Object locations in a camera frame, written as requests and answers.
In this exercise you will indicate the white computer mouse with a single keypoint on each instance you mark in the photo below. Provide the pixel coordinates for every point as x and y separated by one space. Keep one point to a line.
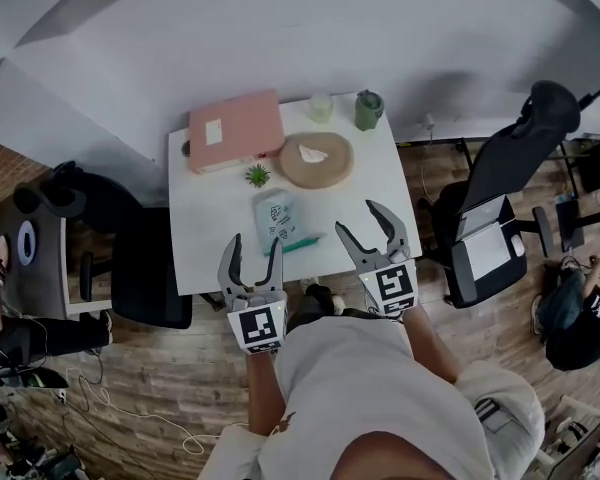
518 245

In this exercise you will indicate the round beige tissue holder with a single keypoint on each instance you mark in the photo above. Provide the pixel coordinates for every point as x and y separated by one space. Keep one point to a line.
325 173

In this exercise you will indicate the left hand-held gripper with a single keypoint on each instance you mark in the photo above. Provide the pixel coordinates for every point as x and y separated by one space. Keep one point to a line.
257 325

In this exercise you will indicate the light teal printed pouch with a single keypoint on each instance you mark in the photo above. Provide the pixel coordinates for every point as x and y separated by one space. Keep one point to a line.
276 214

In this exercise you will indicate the black office chair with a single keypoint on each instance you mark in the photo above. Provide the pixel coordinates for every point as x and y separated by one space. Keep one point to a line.
140 263
505 168

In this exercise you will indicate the translucent pale green cup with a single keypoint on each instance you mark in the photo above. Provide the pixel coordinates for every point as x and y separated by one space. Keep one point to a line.
321 108

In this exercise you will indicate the white tissue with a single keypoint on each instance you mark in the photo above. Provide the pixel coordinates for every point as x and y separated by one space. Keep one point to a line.
312 153

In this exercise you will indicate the pink box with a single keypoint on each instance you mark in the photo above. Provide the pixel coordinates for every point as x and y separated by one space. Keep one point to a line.
240 130

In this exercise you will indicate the open laptop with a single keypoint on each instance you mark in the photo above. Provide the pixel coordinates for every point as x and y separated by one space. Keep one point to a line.
485 238

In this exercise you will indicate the black metal desk frame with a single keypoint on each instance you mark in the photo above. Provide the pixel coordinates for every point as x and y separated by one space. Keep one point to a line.
587 188

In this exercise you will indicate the dark green mug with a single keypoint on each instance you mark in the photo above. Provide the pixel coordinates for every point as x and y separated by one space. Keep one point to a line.
368 113

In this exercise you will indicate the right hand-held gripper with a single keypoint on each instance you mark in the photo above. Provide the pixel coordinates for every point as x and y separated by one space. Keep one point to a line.
392 285

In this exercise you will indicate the person's black trousers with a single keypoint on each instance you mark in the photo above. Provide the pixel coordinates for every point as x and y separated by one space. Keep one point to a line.
320 305

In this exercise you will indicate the person's left forearm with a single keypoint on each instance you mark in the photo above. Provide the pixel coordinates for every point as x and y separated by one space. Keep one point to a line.
262 393

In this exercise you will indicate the person's white shirt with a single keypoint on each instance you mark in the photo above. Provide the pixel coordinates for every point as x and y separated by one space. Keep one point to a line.
360 383

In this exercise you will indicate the small green potted plant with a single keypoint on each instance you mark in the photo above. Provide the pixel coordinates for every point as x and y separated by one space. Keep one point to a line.
258 175

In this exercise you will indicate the person's white shoe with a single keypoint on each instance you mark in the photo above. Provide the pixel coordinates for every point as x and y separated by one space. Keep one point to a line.
337 302

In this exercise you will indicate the person's right forearm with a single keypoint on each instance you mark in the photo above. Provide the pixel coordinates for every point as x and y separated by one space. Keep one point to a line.
430 343

